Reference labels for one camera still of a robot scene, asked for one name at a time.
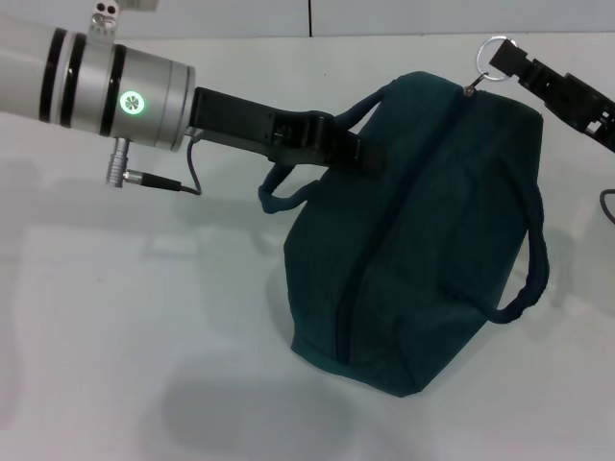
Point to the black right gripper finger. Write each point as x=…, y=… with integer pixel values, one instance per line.
x=586, y=125
x=538, y=67

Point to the dark teal insulated lunch bag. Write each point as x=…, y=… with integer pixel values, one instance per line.
x=432, y=240

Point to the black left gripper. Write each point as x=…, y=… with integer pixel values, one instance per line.
x=250, y=125

